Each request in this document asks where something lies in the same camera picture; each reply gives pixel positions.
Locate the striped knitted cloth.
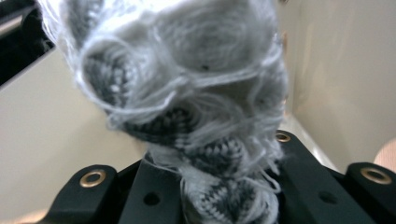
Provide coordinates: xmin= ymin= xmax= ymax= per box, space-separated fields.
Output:
xmin=36 ymin=0 xmax=289 ymax=224

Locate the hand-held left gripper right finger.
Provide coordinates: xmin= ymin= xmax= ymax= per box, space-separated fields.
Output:
xmin=267 ymin=130 xmax=377 ymax=224

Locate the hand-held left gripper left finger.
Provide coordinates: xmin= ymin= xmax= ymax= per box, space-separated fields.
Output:
xmin=118 ymin=158 xmax=188 ymax=224

